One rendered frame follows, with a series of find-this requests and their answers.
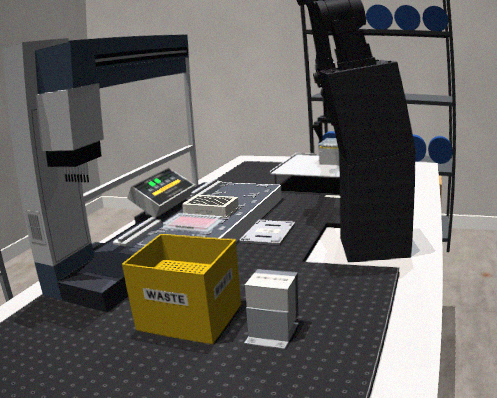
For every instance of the white well plate with pink wells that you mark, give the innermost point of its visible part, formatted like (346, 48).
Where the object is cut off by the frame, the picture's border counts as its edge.
(192, 223)

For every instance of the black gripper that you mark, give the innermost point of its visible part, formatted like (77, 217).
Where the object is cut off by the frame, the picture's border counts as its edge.
(317, 126)

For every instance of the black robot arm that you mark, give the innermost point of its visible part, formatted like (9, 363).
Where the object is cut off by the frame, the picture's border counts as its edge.
(338, 16)

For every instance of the yellow waste bin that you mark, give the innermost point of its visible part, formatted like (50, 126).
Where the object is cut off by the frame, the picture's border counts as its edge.
(179, 304)

